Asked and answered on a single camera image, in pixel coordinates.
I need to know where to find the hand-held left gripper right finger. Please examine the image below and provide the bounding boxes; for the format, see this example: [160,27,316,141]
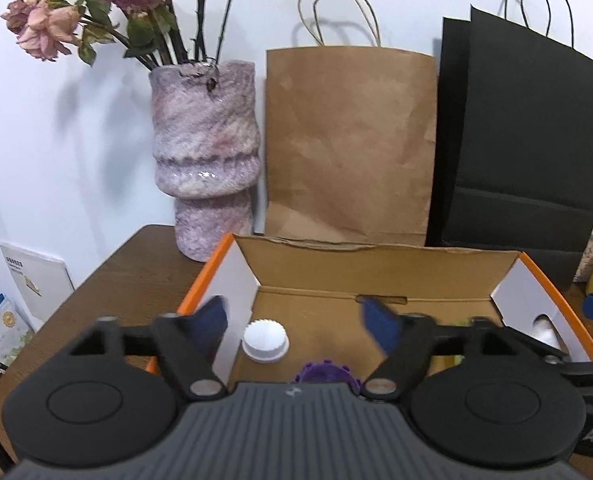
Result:
[359,296,522,402]

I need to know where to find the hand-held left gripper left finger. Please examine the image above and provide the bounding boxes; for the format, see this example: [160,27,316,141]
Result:
[69,295,228,402]

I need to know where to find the white ribbed bottle cap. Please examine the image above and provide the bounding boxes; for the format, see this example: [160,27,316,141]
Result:
[241,319,290,364]

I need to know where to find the purple ribbed jar lid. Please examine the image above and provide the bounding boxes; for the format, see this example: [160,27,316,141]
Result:
[294,358,363,396]

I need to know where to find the red cardboard box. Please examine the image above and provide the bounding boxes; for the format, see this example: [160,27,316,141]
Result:
[145,232,593,397]

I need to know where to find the brown paper bag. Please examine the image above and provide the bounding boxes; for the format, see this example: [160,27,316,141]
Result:
[265,0,438,247]

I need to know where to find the white flat carton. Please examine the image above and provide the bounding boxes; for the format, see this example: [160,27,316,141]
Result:
[0,241,76,333]

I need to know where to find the purple marbled ceramic vase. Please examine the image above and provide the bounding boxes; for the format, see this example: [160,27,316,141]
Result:
[149,59,261,263]

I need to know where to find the black paper bag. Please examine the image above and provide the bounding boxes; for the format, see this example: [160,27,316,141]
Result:
[425,0,593,291]

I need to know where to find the dried rose bouquet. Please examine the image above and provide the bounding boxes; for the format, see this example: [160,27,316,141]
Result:
[0,0,247,71]

